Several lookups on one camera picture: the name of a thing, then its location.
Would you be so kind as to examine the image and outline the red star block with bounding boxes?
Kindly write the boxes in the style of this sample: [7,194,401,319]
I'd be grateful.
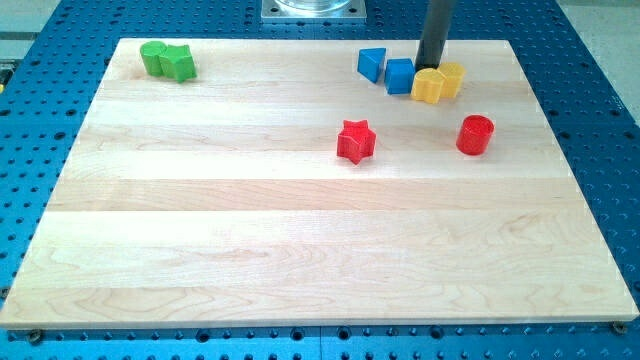
[336,119,376,165]

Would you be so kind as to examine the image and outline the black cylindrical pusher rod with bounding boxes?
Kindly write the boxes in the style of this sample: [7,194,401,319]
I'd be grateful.
[415,0,457,71]

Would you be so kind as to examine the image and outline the blue triangle block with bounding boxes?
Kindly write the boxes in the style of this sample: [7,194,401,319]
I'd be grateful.
[357,48,387,83]

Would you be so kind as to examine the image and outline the yellow hexagon block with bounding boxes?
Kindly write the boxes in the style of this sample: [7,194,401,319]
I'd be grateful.
[438,62,466,98]

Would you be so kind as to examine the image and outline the blue cube block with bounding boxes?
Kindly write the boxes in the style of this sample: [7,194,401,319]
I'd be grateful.
[384,58,415,95]

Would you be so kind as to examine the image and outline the green star block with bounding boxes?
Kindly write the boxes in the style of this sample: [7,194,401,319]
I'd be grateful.
[159,45,197,83]

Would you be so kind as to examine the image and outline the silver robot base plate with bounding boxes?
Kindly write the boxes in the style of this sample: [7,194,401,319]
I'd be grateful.
[260,0,367,23]

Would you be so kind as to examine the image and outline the red cylinder block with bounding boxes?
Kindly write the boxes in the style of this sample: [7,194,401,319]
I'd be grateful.
[456,114,495,156]

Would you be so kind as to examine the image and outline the wooden board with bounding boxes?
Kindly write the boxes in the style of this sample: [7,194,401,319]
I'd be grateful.
[1,38,638,330]

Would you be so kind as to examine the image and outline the yellow heart block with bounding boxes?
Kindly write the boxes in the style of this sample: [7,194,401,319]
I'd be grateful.
[410,68,445,104]

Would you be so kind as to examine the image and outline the green cylinder block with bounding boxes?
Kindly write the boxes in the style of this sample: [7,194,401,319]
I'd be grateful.
[139,40,167,76]

